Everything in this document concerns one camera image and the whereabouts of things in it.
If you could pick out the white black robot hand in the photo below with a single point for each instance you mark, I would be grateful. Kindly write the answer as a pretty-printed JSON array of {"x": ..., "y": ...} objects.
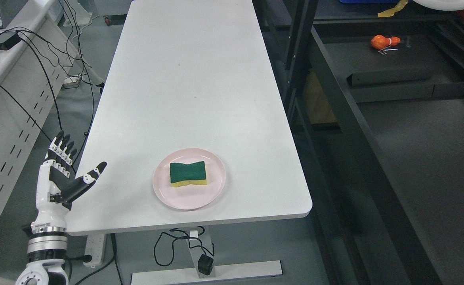
[{"x": 56, "y": 189}]

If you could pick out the green yellow sponge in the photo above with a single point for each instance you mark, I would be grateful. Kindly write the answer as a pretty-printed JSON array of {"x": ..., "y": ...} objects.
[{"x": 182, "y": 174}]

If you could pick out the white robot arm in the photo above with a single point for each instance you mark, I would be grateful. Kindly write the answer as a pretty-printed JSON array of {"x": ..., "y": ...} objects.
[{"x": 46, "y": 252}]

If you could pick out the black metal shelf rack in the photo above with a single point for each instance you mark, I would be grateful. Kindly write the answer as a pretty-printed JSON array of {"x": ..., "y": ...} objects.
[{"x": 380, "y": 134}]

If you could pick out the white power strip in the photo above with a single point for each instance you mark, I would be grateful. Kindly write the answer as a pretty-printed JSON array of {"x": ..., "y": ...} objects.
[{"x": 95, "y": 247}]

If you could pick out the white extension socket on floor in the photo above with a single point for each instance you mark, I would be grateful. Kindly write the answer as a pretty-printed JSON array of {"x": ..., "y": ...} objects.
[{"x": 71, "y": 82}]

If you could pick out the grey perforated desk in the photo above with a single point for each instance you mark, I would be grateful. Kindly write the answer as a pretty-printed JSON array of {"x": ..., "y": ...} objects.
[{"x": 30, "y": 77}]

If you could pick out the pink round plate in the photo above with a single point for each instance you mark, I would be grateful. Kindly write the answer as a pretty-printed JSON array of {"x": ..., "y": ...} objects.
[{"x": 192, "y": 196}]

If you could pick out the white table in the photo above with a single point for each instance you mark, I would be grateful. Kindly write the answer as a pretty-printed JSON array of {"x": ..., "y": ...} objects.
[{"x": 195, "y": 74}]

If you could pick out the black power brick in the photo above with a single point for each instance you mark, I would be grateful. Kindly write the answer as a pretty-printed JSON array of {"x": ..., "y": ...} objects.
[{"x": 9, "y": 39}]

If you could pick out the black power adapter on floor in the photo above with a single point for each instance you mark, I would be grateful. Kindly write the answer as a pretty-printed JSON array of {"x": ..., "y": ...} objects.
[{"x": 205, "y": 265}]

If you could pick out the orange plastic toy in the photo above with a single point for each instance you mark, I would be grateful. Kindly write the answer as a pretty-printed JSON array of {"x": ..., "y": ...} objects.
[{"x": 380, "y": 42}]

